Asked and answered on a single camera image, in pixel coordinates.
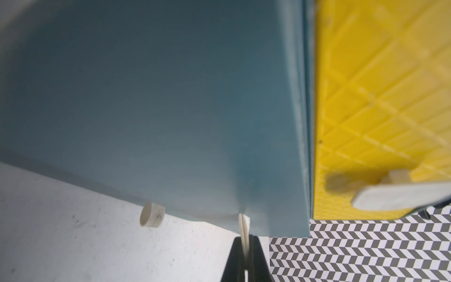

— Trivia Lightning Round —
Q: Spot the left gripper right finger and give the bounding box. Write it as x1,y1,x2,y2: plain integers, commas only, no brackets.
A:
248,244,273,282

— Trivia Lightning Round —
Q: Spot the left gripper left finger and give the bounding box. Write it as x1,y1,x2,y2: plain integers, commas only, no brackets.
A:
220,237,245,282

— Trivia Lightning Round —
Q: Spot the teal drawer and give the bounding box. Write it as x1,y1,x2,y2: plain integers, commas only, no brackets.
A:
1,1,311,237

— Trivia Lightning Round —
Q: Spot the yellow top drawer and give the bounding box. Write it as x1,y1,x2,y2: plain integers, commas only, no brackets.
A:
313,1,451,220

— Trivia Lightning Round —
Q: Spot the teal plastic drawer cabinet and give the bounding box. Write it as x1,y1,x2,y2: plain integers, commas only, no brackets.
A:
301,1,316,218

